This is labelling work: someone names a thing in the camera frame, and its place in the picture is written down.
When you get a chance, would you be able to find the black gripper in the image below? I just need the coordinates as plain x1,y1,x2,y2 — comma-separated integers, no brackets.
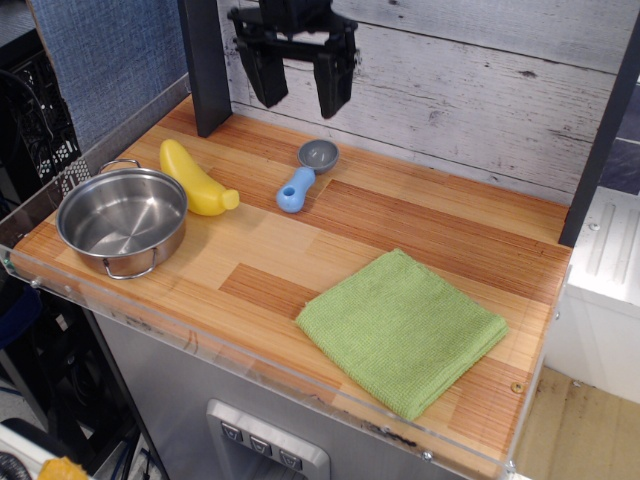
227,1,358,119

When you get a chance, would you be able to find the blue and grey scoop spoon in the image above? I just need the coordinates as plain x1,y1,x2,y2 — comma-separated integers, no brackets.
276,139,340,213

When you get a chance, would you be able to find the yellow plastic banana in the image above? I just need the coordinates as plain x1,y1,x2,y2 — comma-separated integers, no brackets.
159,139,240,216

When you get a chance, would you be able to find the stainless steel pot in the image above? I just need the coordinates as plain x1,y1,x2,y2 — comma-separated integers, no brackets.
56,159,187,280

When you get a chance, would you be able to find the clear acrylic table guard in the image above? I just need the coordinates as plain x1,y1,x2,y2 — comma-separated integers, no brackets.
1,99,570,479

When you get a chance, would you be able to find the black plastic crate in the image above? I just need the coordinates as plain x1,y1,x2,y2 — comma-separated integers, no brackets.
1,29,80,215

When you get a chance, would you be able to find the green folded cloth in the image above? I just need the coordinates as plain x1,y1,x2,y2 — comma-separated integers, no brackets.
296,249,508,421

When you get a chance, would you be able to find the silver dispenser button panel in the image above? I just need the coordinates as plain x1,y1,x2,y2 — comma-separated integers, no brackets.
206,399,331,479

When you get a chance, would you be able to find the white ribbed appliance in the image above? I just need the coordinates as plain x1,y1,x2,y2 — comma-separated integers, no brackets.
544,187,639,403

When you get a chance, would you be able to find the yellow object at bottom left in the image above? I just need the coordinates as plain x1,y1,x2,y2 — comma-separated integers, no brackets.
37,457,89,480

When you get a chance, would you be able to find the dark left frame post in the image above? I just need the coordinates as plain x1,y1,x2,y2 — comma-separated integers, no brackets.
177,0,232,138

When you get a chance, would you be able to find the dark frame post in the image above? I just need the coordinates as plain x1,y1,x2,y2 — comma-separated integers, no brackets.
558,15,639,248
177,0,232,138

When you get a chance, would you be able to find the dark right frame post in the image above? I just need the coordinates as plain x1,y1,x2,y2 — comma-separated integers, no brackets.
558,15,639,248

